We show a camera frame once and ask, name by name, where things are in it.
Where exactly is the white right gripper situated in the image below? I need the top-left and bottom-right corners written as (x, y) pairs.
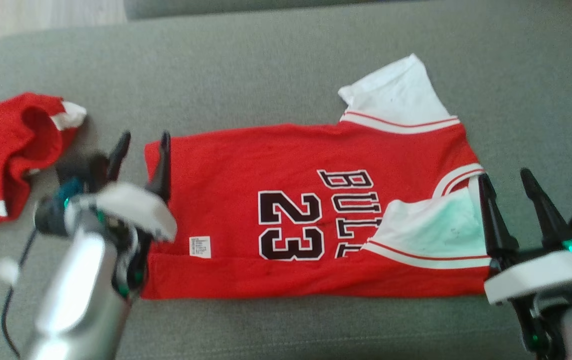
top-left (477, 167), bottom-right (572, 359)

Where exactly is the grey sofa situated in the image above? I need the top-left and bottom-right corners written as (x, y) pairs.
top-left (0, 0), bottom-right (572, 360)

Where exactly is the red Bulls 23 jersey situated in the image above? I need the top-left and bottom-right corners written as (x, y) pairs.
top-left (141, 53), bottom-right (491, 301)

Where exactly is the white cable label tag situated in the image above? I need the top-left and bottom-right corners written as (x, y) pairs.
top-left (0, 257), bottom-right (20, 287)

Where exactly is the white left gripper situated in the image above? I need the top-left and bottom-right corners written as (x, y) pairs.
top-left (65, 131), bottom-right (179, 299)

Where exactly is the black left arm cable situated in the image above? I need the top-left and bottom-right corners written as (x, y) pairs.
top-left (2, 227), bottom-right (36, 358)

